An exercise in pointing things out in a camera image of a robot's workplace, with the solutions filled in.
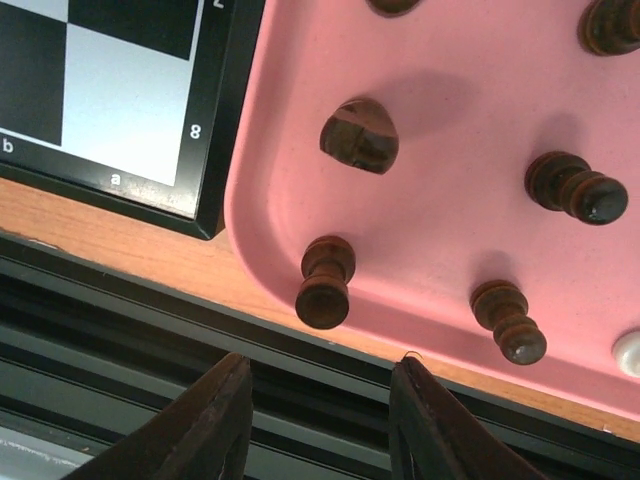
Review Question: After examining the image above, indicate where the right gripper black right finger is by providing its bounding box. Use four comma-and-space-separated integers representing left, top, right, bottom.
389, 356, 544, 479

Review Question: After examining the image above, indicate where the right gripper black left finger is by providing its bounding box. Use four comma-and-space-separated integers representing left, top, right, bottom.
66, 353, 253, 479

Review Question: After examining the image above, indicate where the dark brown rook piece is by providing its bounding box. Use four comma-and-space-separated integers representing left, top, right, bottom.
295, 235, 356, 330

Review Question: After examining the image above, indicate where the dark brown knight piece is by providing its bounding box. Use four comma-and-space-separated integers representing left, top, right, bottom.
319, 97, 400, 175

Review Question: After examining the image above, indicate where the dark brown bishop piece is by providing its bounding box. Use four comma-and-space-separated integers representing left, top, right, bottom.
577, 0, 639, 56

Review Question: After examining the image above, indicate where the white chess piece front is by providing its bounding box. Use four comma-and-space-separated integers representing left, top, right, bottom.
612, 330, 640, 378

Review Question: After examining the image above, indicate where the black white chess board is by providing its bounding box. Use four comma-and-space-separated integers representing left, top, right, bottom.
1, 1, 264, 240

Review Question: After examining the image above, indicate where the dark brown pawn front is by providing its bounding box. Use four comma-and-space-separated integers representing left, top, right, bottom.
469, 280, 547, 366

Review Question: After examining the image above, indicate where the dark brown pawn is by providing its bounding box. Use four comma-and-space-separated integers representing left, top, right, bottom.
469, 280, 547, 366
524, 151, 629, 226

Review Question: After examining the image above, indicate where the pink plastic tray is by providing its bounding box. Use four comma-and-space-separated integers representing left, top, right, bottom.
225, 1, 639, 420

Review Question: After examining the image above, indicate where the black aluminium frame rail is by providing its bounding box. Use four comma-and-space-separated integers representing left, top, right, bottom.
0, 232, 640, 480

